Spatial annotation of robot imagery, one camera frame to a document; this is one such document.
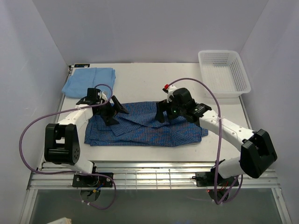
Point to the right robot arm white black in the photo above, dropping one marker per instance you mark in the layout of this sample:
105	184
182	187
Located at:
256	149

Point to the blue checked long sleeve shirt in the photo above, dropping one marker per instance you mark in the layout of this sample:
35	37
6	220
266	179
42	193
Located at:
139	128

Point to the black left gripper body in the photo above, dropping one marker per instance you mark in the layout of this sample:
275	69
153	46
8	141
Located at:
106	110

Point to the folded light blue shirt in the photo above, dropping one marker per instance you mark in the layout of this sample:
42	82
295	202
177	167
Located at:
83	78

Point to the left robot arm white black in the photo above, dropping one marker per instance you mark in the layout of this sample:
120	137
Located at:
62	145

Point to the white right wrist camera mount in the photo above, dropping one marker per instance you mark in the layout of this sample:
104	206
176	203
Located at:
169	89

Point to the wooden block at bottom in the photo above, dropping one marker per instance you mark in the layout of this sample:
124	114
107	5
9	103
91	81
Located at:
63	220

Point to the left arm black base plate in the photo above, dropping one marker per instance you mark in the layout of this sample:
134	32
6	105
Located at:
87	181

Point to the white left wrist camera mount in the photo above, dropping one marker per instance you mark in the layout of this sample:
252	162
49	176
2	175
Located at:
102	96

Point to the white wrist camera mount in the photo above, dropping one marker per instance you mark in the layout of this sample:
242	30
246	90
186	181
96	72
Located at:
169	89
102	96

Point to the white plastic perforated basket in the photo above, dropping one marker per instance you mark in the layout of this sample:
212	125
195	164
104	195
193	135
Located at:
222	71

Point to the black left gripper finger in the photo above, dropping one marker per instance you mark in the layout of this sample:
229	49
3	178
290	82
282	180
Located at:
118	107
110	121

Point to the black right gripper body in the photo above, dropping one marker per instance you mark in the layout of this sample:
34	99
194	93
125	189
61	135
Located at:
173	110

